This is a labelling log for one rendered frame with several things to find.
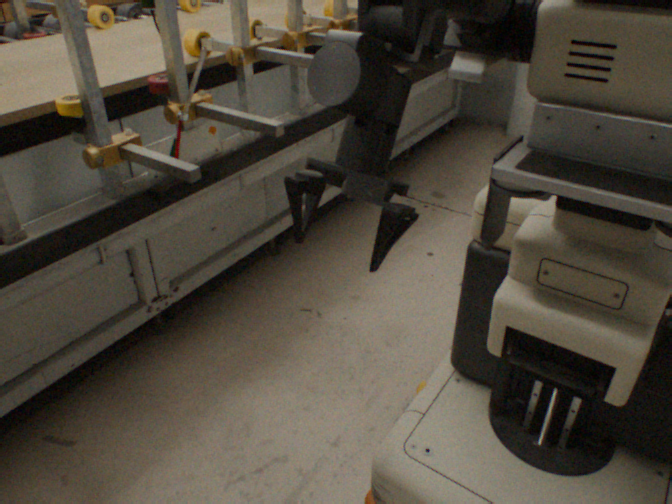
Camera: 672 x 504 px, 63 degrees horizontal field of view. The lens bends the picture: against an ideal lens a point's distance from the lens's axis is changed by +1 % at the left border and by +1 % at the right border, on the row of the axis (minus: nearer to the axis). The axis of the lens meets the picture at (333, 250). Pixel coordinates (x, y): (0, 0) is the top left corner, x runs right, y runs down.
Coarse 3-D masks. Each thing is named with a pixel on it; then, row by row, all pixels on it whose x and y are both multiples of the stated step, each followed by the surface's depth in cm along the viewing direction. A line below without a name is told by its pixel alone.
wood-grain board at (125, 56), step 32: (256, 0) 269; (320, 0) 270; (352, 0) 270; (96, 32) 204; (128, 32) 204; (224, 32) 205; (320, 32) 214; (0, 64) 164; (32, 64) 164; (64, 64) 164; (96, 64) 164; (128, 64) 164; (160, 64) 165; (192, 64) 167; (0, 96) 137; (32, 96) 137
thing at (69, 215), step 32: (448, 64) 269; (288, 128) 179; (320, 128) 194; (224, 160) 159; (256, 160) 171; (128, 192) 137; (192, 192) 152; (32, 224) 123; (64, 224) 123; (96, 224) 130; (128, 224) 137; (0, 256) 113; (32, 256) 119; (64, 256) 125; (0, 288) 115
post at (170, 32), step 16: (160, 0) 129; (160, 16) 131; (176, 16) 133; (160, 32) 134; (176, 32) 134; (176, 48) 135; (176, 64) 137; (176, 80) 139; (176, 96) 141; (176, 128) 147
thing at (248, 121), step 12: (168, 96) 151; (204, 108) 144; (216, 108) 142; (228, 108) 142; (216, 120) 143; (228, 120) 140; (240, 120) 138; (252, 120) 135; (264, 120) 135; (264, 132) 135; (276, 132) 133
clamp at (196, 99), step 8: (192, 96) 148; (200, 96) 148; (208, 96) 148; (168, 104) 143; (176, 104) 142; (184, 104) 142; (192, 104) 144; (168, 112) 142; (176, 112) 141; (192, 112) 145; (168, 120) 143; (176, 120) 142
